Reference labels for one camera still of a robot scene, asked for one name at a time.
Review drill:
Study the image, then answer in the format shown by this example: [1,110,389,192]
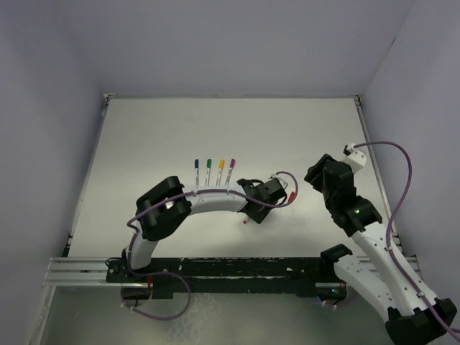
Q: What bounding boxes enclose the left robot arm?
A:
[122,176,288,282]

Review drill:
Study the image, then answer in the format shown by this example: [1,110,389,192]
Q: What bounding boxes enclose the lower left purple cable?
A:
[120,270,192,320]

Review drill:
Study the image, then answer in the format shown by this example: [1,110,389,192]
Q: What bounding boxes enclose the purple pen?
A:
[225,168,234,185]

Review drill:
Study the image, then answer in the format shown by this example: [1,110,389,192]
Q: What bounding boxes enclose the yellow pen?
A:
[216,167,223,185]

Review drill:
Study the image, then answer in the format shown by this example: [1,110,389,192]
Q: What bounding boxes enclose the aluminium rail frame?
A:
[43,257,107,287]

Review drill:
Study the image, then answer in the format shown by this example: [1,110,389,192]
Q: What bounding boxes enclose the green pen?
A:
[205,166,211,186]

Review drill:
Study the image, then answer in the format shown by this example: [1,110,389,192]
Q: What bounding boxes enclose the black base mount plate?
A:
[106,257,347,300]

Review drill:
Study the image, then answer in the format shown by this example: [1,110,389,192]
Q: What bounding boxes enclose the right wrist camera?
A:
[341,143,367,174]

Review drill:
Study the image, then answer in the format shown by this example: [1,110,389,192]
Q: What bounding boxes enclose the blue pen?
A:
[194,166,200,187]

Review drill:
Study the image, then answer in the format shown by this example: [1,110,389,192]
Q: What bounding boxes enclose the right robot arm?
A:
[304,151,457,344]

